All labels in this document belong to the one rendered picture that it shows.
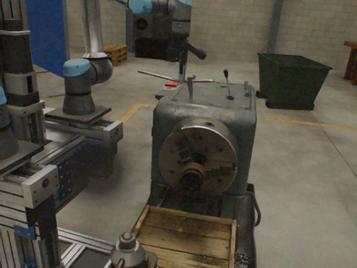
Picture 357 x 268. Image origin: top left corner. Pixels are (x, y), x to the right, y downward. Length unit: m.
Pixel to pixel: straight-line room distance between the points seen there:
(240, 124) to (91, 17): 0.82
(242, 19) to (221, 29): 0.76
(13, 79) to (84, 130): 0.37
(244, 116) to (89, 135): 0.70
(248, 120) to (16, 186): 0.89
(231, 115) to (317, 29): 10.23
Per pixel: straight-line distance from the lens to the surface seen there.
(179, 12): 1.31
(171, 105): 1.36
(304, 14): 11.35
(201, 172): 1.12
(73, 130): 1.53
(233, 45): 11.19
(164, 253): 1.11
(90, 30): 1.56
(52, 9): 6.43
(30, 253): 1.74
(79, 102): 1.48
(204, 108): 1.34
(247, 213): 1.94
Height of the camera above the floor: 1.65
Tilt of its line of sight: 23 degrees down
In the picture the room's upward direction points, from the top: 4 degrees clockwise
